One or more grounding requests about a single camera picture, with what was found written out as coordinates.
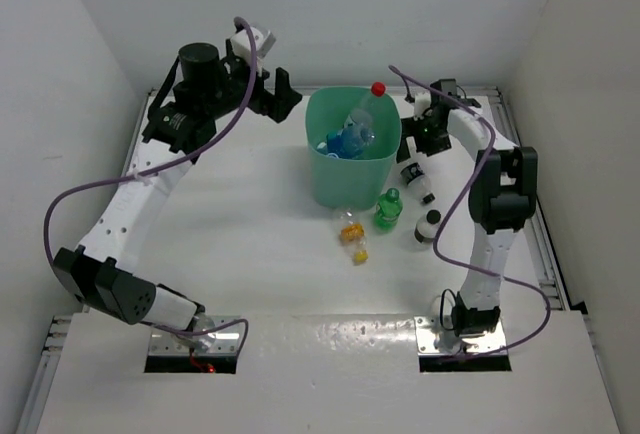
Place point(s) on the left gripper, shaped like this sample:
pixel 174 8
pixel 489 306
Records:
pixel 273 104

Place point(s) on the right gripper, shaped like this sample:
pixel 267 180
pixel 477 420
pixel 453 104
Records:
pixel 410 128

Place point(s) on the black label clear bottle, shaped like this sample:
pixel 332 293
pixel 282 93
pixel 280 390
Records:
pixel 416 181

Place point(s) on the red cap red label bottle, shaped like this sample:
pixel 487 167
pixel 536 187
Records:
pixel 370 101

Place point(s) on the yellow cap orange label bottle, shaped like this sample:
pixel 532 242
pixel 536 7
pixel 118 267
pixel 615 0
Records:
pixel 351 234

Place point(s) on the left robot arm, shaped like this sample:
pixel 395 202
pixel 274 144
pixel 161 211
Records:
pixel 200 101

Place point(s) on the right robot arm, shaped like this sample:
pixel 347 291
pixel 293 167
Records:
pixel 501 192

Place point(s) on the green plastic bin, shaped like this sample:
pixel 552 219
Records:
pixel 356 183

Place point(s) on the green plastic bottle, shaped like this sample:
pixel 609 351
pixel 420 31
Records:
pixel 388 209

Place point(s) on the black cap small bottle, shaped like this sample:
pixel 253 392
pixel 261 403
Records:
pixel 426 228

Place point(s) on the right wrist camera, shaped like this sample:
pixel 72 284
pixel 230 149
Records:
pixel 421 103

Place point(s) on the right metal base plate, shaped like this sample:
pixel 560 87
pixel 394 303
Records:
pixel 433 341

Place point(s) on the metal base plate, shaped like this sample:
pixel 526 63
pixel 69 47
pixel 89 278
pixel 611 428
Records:
pixel 433 341
pixel 223 339

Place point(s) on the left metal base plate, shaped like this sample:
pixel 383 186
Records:
pixel 223 339

